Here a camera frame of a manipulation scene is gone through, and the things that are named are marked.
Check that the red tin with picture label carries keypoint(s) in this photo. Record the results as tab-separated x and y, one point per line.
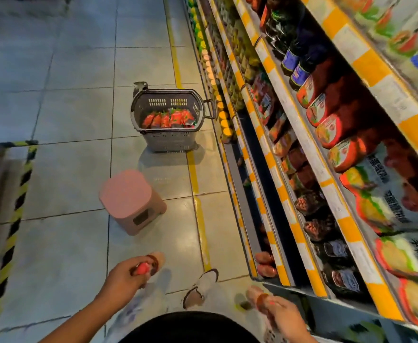
334	131
321	109
310	89
348	153

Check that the person's white shoe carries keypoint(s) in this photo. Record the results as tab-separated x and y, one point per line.
200	289

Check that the row of pale packets red print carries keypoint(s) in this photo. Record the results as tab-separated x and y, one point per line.
398	28

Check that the row of dark food packets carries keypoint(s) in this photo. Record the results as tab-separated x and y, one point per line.
325	239

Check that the row of yellow lid jars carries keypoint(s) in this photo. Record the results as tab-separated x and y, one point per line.
209	74

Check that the person's black shirt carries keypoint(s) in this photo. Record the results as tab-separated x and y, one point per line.
189	330

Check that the person's left hand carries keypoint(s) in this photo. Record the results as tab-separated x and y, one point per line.
121	280

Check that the person's right forearm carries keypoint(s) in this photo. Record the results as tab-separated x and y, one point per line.
307	340

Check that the row of red brown packets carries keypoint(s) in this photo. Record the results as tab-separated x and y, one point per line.
276	132

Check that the person's left fingers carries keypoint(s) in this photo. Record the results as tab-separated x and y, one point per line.
145	265

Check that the person's light jeans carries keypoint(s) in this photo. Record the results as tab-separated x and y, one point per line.
148	307

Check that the pink sausage on shelf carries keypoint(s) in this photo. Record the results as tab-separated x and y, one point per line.
264	258
267	270

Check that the row of dark bottles blue labels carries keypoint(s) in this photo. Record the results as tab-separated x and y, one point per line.
294	42

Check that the person's right fingers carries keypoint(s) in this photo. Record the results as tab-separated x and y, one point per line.
273	310

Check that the shop shelf unit yellow strips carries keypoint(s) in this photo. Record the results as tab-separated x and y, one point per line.
301	153

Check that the person's right hand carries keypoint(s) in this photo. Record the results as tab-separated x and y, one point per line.
289	317

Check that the black yellow striped floor tape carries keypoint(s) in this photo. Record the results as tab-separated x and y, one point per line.
10	232

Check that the pink sausage with red band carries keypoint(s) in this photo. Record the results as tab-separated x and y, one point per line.
156	261
257	295

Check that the grey plastic shopping basket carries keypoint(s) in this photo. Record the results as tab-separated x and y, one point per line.
166	139

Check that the pile of red snack packets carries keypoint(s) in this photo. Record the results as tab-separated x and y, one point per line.
167	119

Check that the person's left forearm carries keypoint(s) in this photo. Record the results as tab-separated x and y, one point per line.
76	323

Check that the pink plastic stool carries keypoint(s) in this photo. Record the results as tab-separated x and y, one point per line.
130	200

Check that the row of glass jars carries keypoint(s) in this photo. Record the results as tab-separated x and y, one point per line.
235	57

